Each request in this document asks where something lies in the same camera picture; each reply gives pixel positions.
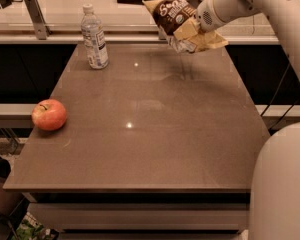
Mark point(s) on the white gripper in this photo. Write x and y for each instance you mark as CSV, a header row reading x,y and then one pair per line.
x,y
208,17

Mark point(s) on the brown chip bag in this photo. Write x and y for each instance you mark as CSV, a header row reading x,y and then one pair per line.
x,y
169,15

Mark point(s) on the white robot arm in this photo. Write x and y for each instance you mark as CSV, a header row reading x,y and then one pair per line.
x,y
274,212

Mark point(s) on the red apple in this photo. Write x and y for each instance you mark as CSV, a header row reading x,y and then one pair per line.
x,y
49,115

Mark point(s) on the clear plastic water bottle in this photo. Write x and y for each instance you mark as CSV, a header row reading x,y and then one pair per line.
x,y
94,38

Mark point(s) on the grey table drawer front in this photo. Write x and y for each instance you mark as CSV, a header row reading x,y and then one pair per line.
x,y
88,216

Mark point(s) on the brown bin with hole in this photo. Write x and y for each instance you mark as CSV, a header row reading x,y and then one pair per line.
x,y
8,200

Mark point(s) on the left metal glass bracket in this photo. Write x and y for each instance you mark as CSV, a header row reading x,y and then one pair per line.
x,y
40,27

